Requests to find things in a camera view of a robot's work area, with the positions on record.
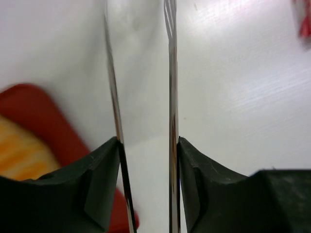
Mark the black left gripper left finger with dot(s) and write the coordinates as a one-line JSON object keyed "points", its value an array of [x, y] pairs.
{"points": [[77, 198]]}

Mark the metal serving tongs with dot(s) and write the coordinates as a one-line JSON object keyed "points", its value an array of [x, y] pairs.
{"points": [[170, 9]]}

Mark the red serving tray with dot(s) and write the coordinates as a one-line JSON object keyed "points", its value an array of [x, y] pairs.
{"points": [[30, 107]]}

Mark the round orange bun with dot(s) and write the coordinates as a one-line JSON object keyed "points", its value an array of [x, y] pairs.
{"points": [[22, 154]]}

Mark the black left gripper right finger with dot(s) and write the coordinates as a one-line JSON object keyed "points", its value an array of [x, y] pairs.
{"points": [[219, 200]]}

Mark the red checkered cloth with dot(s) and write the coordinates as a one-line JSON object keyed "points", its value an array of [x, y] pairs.
{"points": [[302, 13]]}

